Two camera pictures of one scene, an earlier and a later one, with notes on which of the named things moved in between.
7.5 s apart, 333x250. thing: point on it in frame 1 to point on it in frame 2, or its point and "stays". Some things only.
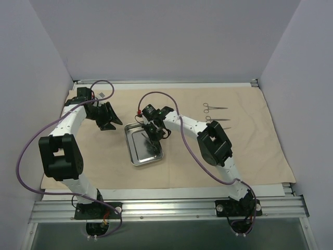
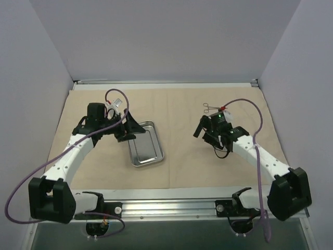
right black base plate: [232, 208] stays
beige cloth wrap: [238, 112] stays
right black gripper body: [152, 132] to [206, 130]
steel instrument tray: [142, 149] stays
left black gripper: [104, 116] to [124, 127]
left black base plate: [98, 210] stays
